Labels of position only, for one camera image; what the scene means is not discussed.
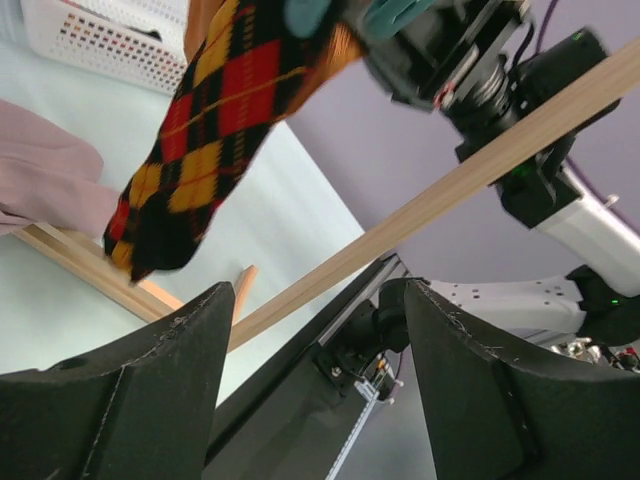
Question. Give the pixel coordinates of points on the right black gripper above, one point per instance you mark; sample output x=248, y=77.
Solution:
x=438, y=57

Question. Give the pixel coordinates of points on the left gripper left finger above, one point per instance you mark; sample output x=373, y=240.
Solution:
x=140, y=407

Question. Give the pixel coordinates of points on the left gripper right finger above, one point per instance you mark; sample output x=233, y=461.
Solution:
x=499, y=407

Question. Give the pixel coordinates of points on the white round clip hanger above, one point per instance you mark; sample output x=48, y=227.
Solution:
x=374, y=20

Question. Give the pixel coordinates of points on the argyle sock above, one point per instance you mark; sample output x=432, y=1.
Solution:
x=251, y=65
x=137, y=33

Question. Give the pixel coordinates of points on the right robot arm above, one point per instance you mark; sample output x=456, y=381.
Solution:
x=593, y=311

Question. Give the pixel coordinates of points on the mauve cloth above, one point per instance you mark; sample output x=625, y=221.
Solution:
x=50, y=176

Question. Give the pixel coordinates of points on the white plastic basket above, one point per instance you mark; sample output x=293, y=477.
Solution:
x=89, y=35

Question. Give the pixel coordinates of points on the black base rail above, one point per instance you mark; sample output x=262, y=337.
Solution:
x=297, y=416

